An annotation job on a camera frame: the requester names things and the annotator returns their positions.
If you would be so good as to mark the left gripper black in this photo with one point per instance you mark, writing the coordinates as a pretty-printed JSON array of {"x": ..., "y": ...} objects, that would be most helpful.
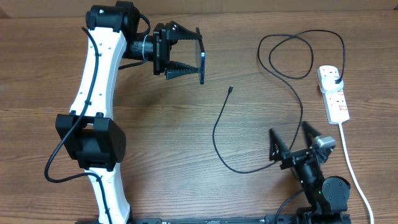
[{"x": 161, "y": 46}]

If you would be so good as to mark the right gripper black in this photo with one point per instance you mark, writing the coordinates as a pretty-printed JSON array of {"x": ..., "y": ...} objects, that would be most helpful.
[{"x": 278, "y": 149}]

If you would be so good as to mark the Samsung Galaxy smartphone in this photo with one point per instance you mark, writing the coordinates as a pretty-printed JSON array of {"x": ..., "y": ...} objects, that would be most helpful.
[{"x": 200, "y": 60}]

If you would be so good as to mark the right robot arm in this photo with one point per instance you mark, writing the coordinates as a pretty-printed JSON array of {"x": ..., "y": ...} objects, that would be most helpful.
[{"x": 327, "y": 197}]

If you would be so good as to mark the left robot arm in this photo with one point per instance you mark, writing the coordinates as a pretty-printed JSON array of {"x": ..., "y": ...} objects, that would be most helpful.
[{"x": 88, "y": 131}]

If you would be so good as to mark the white USB charger plug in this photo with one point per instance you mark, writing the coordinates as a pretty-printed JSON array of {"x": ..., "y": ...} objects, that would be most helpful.
[{"x": 330, "y": 84}]

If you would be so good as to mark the white power strip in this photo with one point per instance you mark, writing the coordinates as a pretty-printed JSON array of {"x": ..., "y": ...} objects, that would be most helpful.
[{"x": 334, "y": 103}]

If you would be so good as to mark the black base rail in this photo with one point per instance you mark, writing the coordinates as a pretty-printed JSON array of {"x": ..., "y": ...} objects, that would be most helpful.
[{"x": 211, "y": 221}]

